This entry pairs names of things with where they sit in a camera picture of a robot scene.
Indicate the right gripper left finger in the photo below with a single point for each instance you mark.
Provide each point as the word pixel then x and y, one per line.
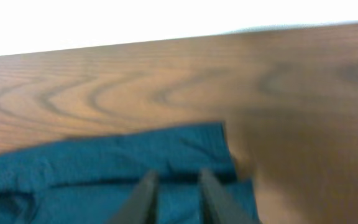
pixel 142 205

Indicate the navy blue shorts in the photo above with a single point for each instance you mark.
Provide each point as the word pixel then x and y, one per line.
pixel 87 180

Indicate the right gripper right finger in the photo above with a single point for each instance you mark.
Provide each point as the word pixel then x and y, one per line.
pixel 217 205

